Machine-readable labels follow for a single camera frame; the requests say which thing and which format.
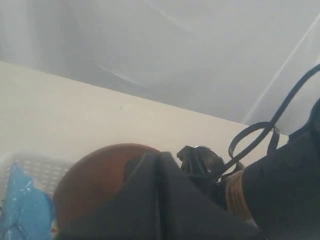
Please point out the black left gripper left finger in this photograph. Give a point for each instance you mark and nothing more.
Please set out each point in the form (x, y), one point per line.
(132, 214)

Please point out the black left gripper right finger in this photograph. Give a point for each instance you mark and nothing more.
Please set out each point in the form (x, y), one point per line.
(186, 214)

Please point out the round brown wooden plate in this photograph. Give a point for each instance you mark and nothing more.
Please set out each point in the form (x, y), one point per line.
(95, 179)

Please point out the white perforated plastic basket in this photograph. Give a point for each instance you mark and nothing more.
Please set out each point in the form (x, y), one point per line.
(46, 171)

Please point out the blue snack packet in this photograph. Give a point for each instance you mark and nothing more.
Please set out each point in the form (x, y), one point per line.
(27, 213)

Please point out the shiny steel cup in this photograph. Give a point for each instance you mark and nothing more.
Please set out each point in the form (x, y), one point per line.
(212, 160)

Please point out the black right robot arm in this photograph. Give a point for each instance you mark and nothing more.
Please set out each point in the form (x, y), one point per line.
(281, 191)

